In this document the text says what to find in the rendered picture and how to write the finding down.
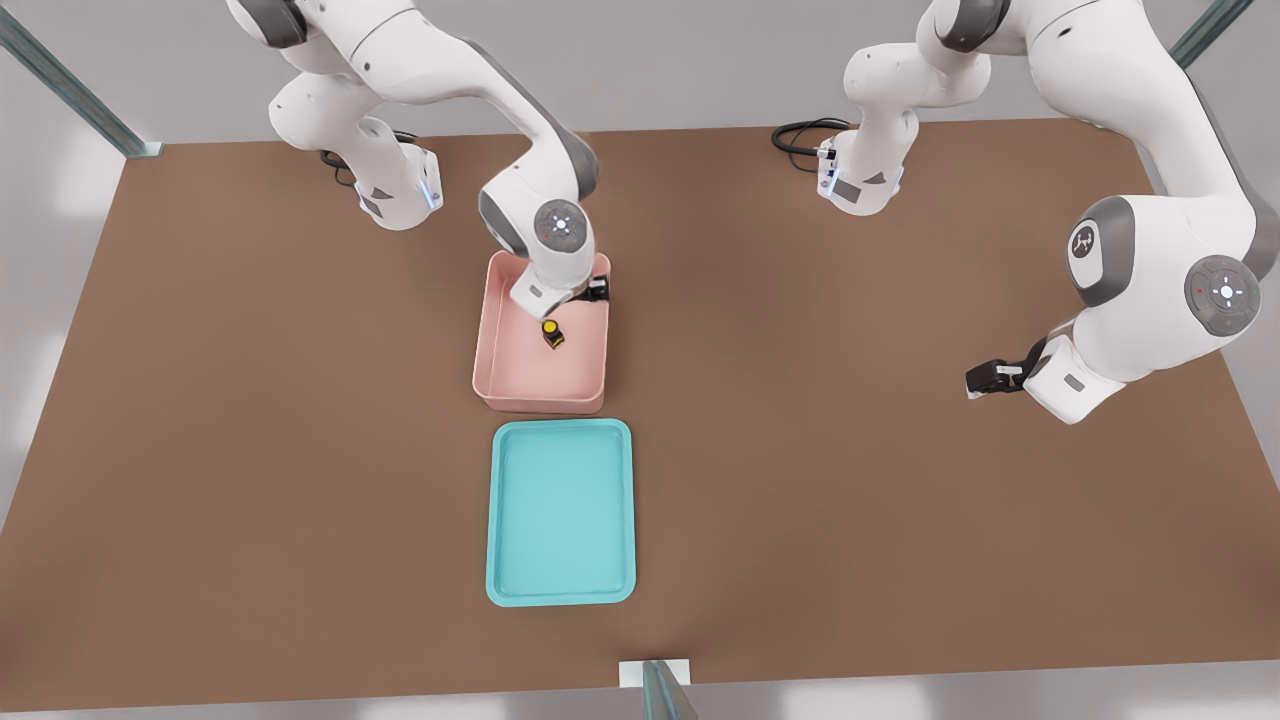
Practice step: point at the pale blue-green tray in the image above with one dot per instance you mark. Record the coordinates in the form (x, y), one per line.
(561, 512)

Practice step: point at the pink plastic box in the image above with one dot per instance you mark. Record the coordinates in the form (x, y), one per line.
(540, 375)

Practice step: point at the yellow button with black base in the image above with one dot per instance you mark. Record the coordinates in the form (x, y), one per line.
(552, 333)

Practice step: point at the silver frame post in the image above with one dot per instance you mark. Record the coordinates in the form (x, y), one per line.
(660, 690)
(1208, 30)
(70, 90)

